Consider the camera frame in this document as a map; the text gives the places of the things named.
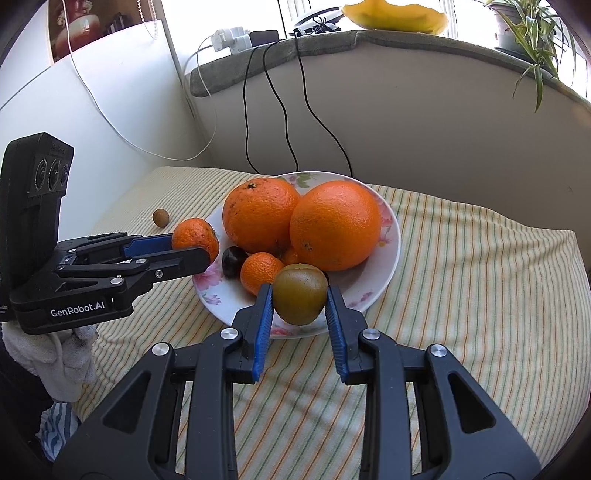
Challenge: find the green spider plant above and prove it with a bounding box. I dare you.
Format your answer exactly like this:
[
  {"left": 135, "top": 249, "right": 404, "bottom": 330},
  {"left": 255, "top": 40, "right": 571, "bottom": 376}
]
[{"left": 485, "top": 0, "right": 578, "bottom": 114}]

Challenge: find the striped tablecloth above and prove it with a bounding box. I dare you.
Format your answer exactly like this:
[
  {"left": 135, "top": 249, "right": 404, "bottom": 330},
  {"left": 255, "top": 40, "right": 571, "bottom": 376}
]
[{"left": 74, "top": 166, "right": 591, "bottom": 472}]

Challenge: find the person's left hand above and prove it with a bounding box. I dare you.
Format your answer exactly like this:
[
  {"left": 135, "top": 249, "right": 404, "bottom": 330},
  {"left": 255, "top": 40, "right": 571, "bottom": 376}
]
[{"left": 2, "top": 323, "right": 99, "bottom": 401}]

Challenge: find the white floral plate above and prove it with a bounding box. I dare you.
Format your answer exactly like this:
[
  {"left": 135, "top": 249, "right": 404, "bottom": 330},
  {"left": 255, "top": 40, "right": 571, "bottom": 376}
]
[{"left": 193, "top": 171, "right": 402, "bottom": 340}]

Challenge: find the green-brown kiwi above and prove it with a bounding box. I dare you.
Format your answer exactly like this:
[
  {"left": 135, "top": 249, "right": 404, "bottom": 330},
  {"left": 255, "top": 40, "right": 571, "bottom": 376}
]
[{"left": 273, "top": 263, "right": 329, "bottom": 327}]

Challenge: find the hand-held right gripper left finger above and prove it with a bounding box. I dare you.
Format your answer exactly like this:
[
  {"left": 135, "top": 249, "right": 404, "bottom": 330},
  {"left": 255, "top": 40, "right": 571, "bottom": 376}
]
[{"left": 54, "top": 283, "right": 274, "bottom": 480}]

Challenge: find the white power adapter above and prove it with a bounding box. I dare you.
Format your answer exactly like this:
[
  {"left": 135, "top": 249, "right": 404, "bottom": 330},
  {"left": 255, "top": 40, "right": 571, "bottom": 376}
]
[{"left": 211, "top": 27, "right": 252, "bottom": 54}]

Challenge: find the yellow bowl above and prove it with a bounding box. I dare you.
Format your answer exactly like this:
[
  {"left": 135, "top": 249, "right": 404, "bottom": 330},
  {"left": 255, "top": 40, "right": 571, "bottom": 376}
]
[{"left": 342, "top": 0, "right": 450, "bottom": 35}]

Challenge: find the large oblong orange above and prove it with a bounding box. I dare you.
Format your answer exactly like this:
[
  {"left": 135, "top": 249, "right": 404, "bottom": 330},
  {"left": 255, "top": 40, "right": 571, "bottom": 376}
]
[{"left": 222, "top": 178, "right": 302, "bottom": 255}]

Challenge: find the wall poster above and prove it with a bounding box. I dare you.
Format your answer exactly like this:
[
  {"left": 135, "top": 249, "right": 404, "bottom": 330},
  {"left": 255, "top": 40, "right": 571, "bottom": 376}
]
[{"left": 47, "top": 0, "right": 155, "bottom": 63}]

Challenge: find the black white round device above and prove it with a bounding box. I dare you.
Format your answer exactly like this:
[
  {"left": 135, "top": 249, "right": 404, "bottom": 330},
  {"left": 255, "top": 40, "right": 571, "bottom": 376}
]
[{"left": 292, "top": 13, "right": 345, "bottom": 37}]

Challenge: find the dark plum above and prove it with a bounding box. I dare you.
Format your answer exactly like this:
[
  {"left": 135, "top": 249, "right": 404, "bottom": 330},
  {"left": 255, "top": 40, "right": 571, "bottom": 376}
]
[{"left": 221, "top": 246, "right": 250, "bottom": 279}]

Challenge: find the large round orange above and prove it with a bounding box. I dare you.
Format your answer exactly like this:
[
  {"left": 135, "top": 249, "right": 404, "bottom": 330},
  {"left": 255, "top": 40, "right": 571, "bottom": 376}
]
[{"left": 289, "top": 180, "right": 382, "bottom": 272}]

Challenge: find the blue striped cloth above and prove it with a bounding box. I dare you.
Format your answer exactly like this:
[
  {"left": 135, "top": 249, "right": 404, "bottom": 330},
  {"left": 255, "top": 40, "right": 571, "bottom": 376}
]
[{"left": 39, "top": 401, "right": 80, "bottom": 462}]

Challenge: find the grey plant pot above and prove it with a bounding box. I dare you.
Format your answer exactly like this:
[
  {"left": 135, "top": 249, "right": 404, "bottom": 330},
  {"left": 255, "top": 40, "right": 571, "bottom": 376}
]
[{"left": 493, "top": 4, "right": 523, "bottom": 51}]

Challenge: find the black cable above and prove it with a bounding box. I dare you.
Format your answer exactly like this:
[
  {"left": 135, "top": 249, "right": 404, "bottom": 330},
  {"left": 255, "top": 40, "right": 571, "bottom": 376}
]
[
  {"left": 295, "top": 36, "right": 354, "bottom": 177},
  {"left": 264, "top": 41, "right": 300, "bottom": 172},
  {"left": 242, "top": 44, "right": 262, "bottom": 176}
]

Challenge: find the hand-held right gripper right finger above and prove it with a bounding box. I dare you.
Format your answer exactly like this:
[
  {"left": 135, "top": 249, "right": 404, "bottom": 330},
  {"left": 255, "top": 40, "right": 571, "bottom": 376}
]
[{"left": 324, "top": 284, "right": 542, "bottom": 480}]

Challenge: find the white bead cord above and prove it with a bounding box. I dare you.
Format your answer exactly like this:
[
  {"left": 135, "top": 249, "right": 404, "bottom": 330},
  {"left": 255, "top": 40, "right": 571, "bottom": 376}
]
[{"left": 136, "top": 0, "right": 161, "bottom": 41}]

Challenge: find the small mandarin with stem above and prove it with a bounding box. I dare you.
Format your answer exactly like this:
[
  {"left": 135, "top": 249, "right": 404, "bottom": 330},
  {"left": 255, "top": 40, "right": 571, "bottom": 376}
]
[{"left": 240, "top": 252, "right": 286, "bottom": 297}]

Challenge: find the white cable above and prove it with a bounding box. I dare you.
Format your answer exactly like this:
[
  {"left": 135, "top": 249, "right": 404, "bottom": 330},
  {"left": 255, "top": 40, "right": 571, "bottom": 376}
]
[{"left": 69, "top": 32, "right": 218, "bottom": 161}]

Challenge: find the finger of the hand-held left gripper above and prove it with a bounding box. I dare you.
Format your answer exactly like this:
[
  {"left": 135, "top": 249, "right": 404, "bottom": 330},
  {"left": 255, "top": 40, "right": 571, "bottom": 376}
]
[
  {"left": 54, "top": 247, "right": 211, "bottom": 284},
  {"left": 69, "top": 232, "right": 175, "bottom": 257}
]

